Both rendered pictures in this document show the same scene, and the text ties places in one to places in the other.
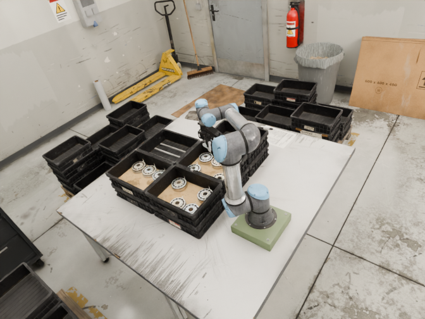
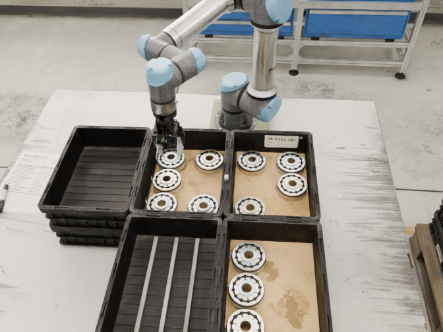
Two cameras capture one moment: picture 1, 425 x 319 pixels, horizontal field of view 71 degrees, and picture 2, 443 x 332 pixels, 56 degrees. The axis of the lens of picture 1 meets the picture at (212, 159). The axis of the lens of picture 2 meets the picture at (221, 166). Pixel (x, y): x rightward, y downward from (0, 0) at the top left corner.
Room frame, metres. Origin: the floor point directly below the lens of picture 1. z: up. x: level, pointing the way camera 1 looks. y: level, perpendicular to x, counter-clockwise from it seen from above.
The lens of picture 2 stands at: (2.05, 0.87, 1.98)
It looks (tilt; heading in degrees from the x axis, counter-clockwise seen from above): 47 degrees down; 233
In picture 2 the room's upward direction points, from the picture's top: 3 degrees counter-clockwise
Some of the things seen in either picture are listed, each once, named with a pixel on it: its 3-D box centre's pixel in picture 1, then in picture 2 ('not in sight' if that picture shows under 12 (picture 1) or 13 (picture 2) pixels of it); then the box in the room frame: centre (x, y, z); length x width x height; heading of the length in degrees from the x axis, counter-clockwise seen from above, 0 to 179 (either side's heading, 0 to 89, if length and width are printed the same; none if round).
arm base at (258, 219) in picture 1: (260, 211); (235, 111); (1.15, -0.22, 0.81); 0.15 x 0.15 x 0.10
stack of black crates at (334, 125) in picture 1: (315, 132); not in sight; (2.37, -1.05, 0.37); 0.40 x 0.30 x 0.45; 46
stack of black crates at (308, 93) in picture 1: (295, 104); not in sight; (2.94, -1.04, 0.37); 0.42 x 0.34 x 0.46; 46
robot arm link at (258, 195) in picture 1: (257, 197); (235, 91); (1.16, -0.21, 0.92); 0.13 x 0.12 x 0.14; 101
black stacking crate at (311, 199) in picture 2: (184, 194); (270, 182); (1.35, 0.21, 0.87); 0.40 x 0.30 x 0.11; 47
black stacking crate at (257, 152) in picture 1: (236, 142); (102, 176); (1.79, -0.20, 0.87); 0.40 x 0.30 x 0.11; 47
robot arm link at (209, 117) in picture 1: (210, 116); (182, 63); (1.50, -0.03, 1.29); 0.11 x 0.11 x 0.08; 11
